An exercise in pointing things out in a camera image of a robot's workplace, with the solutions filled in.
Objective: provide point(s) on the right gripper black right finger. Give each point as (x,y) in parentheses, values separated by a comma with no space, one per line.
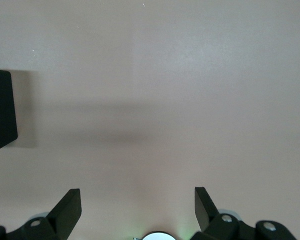
(207,215)

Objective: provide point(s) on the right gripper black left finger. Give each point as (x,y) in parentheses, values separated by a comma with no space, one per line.
(62,220)

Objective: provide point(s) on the black plastic box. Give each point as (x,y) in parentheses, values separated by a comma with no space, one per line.
(3,110)

